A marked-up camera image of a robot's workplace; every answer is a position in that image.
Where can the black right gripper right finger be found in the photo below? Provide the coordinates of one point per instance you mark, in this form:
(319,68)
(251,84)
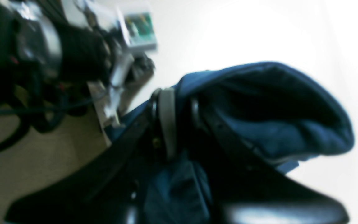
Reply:
(247,190)

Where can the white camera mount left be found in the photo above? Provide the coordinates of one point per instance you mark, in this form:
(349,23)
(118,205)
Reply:
(133,35)

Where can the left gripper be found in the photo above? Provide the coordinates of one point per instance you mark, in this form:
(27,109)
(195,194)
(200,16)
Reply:
(85,58)

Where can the dark blue t-shirt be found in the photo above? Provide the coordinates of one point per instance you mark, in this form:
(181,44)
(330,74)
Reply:
(278,112)

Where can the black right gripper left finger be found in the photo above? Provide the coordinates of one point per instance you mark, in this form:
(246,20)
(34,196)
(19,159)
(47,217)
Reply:
(112,188)

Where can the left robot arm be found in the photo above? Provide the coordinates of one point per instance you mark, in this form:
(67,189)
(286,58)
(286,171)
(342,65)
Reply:
(39,47)

